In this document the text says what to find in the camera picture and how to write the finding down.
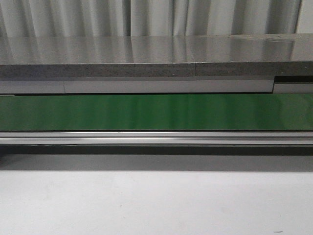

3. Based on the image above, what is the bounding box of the green conveyor belt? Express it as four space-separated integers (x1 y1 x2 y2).
0 94 313 131

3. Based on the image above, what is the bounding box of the grey stone slab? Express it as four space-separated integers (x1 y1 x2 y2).
0 34 313 78

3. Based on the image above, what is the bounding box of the white pleated curtain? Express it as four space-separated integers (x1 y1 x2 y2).
0 0 313 38

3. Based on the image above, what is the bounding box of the aluminium front conveyor rail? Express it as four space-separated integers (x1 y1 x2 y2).
0 130 313 149

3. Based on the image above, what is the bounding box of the grey rear conveyor rail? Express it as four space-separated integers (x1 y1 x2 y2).
0 75 313 95

